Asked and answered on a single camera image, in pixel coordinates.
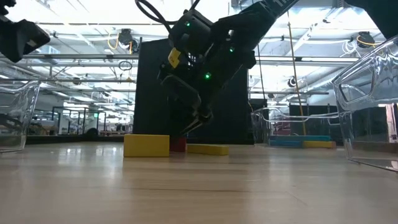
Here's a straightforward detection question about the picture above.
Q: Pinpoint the black folding partition screen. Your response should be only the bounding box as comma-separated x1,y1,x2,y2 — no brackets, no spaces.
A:
133,37,249,146

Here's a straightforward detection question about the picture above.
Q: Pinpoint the long yellow block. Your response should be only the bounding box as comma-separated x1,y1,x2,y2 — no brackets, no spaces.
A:
303,140,337,149
186,143,230,156

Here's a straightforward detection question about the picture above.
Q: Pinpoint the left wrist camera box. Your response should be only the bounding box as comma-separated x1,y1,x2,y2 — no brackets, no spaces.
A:
0,14,51,63

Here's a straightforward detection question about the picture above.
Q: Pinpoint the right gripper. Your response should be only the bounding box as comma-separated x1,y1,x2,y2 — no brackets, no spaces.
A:
159,40,256,136

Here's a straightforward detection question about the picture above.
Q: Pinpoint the clear plastic bin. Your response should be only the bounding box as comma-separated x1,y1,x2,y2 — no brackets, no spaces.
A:
331,34,398,174
250,107,343,149
0,80,42,154

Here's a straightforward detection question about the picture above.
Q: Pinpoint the yellow cable tag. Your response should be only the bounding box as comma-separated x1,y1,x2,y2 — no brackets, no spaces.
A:
167,47,182,68

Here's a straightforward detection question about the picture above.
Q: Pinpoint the yellow hanging cable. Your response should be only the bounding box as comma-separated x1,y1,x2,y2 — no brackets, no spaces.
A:
285,11,307,137

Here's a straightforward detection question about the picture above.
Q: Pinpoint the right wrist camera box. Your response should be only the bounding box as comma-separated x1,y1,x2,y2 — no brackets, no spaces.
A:
169,8,217,57

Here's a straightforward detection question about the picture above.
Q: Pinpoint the black ceiling cable reel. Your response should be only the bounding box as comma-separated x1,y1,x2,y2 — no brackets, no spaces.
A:
119,28,140,50
356,30,376,48

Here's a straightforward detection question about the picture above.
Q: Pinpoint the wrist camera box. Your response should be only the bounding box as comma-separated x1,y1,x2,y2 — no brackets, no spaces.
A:
169,8,217,57
0,14,51,63

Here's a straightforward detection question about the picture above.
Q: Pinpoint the long blue block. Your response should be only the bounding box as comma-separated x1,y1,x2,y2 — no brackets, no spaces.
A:
269,139,305,148
269,134,332,142

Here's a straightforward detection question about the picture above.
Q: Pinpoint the red bridge block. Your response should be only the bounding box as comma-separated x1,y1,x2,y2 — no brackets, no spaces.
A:
169,136,187,153

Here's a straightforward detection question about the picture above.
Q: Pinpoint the yellow arch block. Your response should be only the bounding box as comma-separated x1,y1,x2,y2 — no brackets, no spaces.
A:
123,134,170,158

